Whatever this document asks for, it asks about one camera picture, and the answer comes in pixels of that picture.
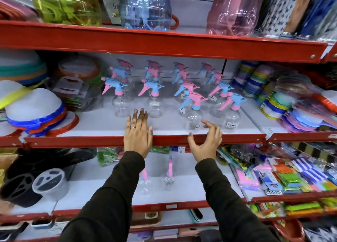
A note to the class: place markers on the person's left middle finger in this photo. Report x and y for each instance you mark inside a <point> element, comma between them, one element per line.
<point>140,119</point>

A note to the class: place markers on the red plastic dustpan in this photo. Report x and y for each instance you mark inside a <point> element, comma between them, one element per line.
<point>288,227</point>

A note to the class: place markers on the person's left hand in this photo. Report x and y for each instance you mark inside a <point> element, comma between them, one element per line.
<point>137,141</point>

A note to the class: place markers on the red metal shelf rack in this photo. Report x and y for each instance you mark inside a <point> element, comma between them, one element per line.
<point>158,43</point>

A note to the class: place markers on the star print fabric item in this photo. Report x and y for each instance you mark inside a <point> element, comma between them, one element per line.
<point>276,10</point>

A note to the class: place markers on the person's right forearm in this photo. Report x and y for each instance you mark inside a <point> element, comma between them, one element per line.
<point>226,202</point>

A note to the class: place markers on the blue packaged item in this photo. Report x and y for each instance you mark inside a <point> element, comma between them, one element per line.
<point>320,10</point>

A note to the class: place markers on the green transparent plastic jug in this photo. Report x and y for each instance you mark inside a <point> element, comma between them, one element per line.
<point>68,4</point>

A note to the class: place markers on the green packet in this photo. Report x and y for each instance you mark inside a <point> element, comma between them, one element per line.
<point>107,156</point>

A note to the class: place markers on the person's left forearm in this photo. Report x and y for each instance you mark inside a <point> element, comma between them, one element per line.
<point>110,197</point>

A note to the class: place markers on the clear packaged plastic items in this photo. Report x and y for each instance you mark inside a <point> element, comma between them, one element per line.
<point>77,86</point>

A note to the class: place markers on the pile of colourful plastic mirrors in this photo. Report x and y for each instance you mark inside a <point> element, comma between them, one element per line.
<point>305,104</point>

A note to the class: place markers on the person's left thumb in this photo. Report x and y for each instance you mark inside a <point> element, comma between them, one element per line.
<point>150,135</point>

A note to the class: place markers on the printed card package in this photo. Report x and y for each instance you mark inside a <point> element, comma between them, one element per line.
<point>110,4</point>

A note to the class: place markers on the stack of colourful plastic bowls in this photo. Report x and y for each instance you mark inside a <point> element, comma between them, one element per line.
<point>19,65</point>

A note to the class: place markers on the teal and black brush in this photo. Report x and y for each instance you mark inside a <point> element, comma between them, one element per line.
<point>196,215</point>

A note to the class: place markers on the blue transparent plastic jug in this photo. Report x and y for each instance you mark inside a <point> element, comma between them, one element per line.
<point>144,7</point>

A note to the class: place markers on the row of green orange packets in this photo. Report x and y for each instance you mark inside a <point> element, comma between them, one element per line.
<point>300,209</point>

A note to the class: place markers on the stack of colourful round scrubbers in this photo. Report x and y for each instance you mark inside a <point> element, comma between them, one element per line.
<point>252,86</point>

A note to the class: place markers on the black plastic container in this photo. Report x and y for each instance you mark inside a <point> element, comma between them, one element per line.
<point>18,181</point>

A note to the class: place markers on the pink transparent plastic jug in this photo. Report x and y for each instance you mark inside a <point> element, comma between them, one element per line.
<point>234,11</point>

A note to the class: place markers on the person's right thumb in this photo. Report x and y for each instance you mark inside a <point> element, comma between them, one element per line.
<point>191,141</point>

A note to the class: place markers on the pile of colourful peg packets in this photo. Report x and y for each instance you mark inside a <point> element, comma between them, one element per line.
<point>284,170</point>

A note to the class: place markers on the group of clear spray bottles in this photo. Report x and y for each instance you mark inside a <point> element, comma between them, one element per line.
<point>155,102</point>

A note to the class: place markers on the brown plastic tray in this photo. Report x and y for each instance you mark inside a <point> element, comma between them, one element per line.
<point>146,218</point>

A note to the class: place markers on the stack of white mesh strainers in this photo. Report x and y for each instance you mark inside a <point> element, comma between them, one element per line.
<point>34,110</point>

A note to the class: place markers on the clear sprayer with pink trigger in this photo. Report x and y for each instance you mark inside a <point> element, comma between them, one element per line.
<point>168,180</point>
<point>144,182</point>

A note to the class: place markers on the grey plastic container with lid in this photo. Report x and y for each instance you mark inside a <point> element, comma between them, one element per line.
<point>51,183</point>

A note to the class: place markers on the person's right hand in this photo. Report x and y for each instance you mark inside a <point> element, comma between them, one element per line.
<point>209,147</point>

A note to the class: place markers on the person's left little finger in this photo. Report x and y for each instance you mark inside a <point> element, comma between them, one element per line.
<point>128,124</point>

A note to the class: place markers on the brown wooden item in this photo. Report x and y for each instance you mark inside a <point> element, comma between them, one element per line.
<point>298,11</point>

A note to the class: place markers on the bundle of coloured hangers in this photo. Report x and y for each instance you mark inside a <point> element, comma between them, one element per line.
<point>14,4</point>

